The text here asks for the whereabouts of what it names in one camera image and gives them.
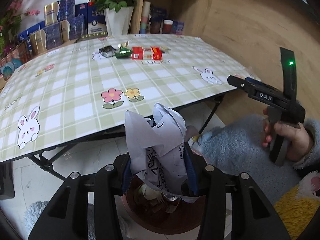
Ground white paper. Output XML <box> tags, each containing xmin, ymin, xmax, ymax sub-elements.
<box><xmin>125</xmin><ymin>103</ymin><xmax>197</xmax><ymax>203</ymax></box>

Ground stack of pastel cups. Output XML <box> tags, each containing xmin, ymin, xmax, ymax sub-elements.
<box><xmin>139</xmin><ymin>1</ymin><xmax>151</xmax><ymax>34</ymax></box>

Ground red rose plant white pot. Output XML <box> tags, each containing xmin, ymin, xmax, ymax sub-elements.
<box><xmin>88</xmin><ymin>0</ymin><xmax>136</xmax><ymax>37</ymax></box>

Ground red paper cup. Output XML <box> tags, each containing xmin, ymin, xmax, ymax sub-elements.
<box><xmin>162</xmin><ymin>20</ymin><xmax>173</xmax><ymax>34</ymax></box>

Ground stacked blue gift boxes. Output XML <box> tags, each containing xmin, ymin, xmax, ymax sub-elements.
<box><xmin>17</xmin><ymin>0</ymin><xmax>107</xmax><ymax>55</ymax></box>

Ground white plastic lid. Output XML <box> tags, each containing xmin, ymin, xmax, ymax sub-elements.
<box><xmin>140</xmin><ymin>184</ymin><xmax>162</xmax><ymax>200</ymax></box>

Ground dark red trash bin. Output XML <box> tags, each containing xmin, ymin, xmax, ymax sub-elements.
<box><xmin>121</xmin><ymin>177</ymin><xmax>205</xmax><ymax>235</ymax></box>

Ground wooden shelf unit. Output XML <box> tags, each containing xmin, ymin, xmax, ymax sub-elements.
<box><xmin>130</xmin><ymin>0</ymin><xmax>212</xmax><ymax>37</ymax></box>

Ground black cigarette pack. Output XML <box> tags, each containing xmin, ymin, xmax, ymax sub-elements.
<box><xmin>99</xmin><ymin>46</ymin><xmax>118</xmax><ymax>58</ymax></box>

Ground checked bunny tablecloth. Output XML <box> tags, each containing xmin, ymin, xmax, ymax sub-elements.
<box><xmin>1</xmin><ymin>34</ymin><xmax>250</xmax><ymax>161</ymax></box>

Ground green candy wrapper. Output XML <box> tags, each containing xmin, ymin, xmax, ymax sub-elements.
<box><xmin>115</xmin><ymin>44</ymin><xmax>132</xmax><ymax>59</ymax></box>

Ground person's right hand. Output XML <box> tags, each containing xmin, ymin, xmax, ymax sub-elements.
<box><xmin>262</xmin><ymin>119</ymin><xmax>314</xmax><ymax>162</ymax></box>

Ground red cigarette pack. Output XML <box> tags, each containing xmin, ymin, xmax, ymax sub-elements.
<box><xmin>131</xmin><ymin>47</ymin><xmax>162</xmax><ymax>61</ymax></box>

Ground dark brown cup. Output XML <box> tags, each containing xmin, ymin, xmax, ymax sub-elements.
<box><xmin>150</xmin><ymin>19</ymin><xmax>163</xmax><ymax>34</ymax></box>

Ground pink blossom flower arrangement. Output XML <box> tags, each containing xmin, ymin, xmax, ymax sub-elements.
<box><xmin>1</xmin><ymin>0</ymin><xmax>40</xmax><ymax>56</ymax></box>

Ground golden leaf tray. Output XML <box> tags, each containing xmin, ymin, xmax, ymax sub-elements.
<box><xmin>76</xmin><ymin>31</ymin><xmax>108</xmax><ymax>42</ymax></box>

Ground small blue carton box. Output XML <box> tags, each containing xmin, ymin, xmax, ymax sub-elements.
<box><xmin>170</xmin><ymin>21</ymin><xmax>184</xmax><ymax>35</ymax></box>

